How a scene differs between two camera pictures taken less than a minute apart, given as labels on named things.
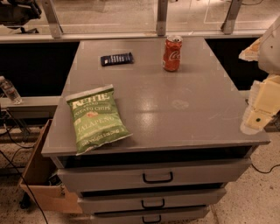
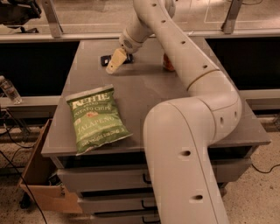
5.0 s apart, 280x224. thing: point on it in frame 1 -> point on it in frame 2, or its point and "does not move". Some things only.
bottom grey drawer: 188,215 does not move
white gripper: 271,52 -> 129,44
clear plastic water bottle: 9,89 does not move
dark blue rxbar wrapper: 116,59 does not move
